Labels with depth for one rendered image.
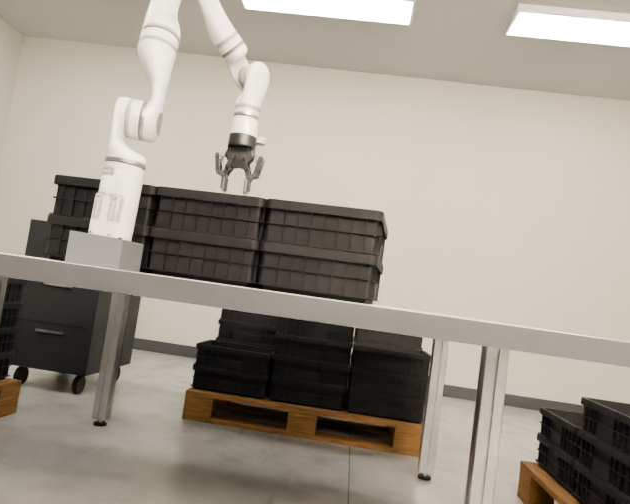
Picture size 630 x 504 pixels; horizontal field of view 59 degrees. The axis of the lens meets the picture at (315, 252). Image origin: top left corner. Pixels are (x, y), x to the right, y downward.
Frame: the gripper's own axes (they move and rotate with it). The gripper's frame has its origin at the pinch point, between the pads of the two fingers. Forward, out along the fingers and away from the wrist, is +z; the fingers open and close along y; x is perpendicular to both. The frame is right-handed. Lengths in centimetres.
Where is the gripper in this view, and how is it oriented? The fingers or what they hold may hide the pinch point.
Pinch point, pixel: (235, 187)
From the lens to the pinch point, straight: 154.0
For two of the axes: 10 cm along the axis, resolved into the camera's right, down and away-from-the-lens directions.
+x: 1.7, 1.2, 9.8
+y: 9.8, 1.2, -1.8
